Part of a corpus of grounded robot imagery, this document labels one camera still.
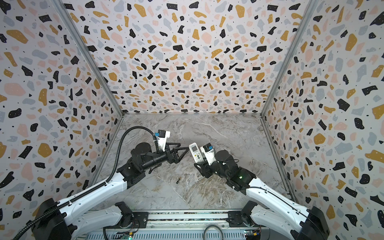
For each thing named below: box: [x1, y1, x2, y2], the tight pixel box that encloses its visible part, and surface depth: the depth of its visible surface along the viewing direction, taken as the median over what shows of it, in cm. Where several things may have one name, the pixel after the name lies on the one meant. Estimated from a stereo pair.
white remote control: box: [188, 142, 204, 163], surface depth 75 cm
